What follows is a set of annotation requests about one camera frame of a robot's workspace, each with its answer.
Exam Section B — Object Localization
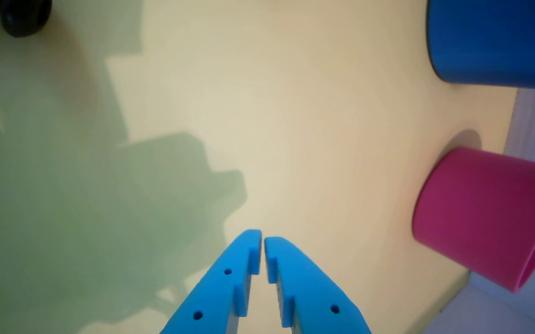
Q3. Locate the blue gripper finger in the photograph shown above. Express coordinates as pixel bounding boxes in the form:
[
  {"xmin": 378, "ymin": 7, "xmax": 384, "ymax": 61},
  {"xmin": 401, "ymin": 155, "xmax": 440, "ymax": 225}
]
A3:
[
  {"xmin": 160, "ymin": 229, "xmax": 262, "ymax": 334},
  {"xmin": 264, "ymin": 237, "xmax": 372, "ymax": 334}
]

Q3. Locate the blue round cup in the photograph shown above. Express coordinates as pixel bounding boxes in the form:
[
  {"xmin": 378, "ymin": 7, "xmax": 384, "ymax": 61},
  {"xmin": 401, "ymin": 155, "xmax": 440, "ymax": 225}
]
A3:
[{"xmin": 426, "ymin": 0, "xmax": 535, "ymax": 91}]

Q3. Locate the pink round cup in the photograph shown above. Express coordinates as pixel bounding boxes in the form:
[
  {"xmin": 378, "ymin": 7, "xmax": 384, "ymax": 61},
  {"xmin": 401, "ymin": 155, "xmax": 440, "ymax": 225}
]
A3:
[{"xmin": 412, "ymin": 147, "xmax": 535, "ymax": 293}]

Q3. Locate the black bolt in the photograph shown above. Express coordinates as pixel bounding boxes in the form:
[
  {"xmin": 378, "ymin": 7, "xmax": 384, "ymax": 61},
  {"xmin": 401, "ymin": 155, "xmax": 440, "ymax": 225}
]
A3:
[{"xmin": 0, "ymin": 0, "xmax": 53, "ymax": 38}]

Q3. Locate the yellow paper mat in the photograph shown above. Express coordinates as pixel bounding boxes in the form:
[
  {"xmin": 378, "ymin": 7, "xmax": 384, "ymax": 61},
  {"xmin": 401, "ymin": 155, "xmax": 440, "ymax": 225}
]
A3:
[{"xmin": 0, "ymin": 0, "xmax": 518, "ymax": 334}]

